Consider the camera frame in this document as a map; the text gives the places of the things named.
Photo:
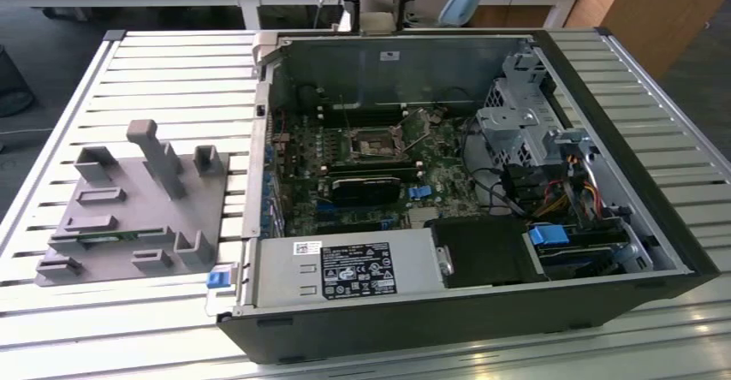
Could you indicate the green motherboard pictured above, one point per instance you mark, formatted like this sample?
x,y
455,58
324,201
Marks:
x,y
451,183

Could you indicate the silver metal drive cage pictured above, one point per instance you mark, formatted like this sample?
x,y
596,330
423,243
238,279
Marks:
x,y
508,132

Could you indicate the CPU socket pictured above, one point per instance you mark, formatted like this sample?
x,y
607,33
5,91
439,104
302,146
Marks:
x,y
373,144

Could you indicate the blue case latch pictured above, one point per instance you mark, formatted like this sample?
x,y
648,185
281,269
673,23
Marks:
x,y
218,280

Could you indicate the green RAM stick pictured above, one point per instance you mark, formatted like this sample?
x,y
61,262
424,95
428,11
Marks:
x,y
128,236

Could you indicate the wooden cabinet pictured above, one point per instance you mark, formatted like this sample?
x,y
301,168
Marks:
x,y
656,12

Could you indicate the silver power supply, black label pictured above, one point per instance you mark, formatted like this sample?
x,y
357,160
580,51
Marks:
x,y
273,268

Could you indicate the white case sticker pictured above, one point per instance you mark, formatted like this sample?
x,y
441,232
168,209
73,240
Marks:
x,y
389,56

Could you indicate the blue disk carrier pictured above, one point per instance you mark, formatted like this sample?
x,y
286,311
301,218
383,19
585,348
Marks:
x,y
548,235

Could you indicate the black plastic shroud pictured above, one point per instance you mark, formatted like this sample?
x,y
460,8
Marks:
x,y
485,251

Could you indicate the black open PC case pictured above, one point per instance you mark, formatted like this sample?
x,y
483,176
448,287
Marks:
x,y
399,337

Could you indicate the black RAM slot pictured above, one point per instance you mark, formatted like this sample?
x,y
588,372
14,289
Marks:
x,y
371,173
371,166

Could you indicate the thin metal locking lever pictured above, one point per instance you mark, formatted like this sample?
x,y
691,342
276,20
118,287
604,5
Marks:
x,y
345,112

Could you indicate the black graphics card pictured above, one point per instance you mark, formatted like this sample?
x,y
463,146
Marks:
x,y
365,191

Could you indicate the silver chipset heatsink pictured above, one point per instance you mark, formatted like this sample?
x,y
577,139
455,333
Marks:
x,y
425,218

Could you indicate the grey plastic parts rack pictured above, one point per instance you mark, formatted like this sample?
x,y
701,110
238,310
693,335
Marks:
x,y
142,209

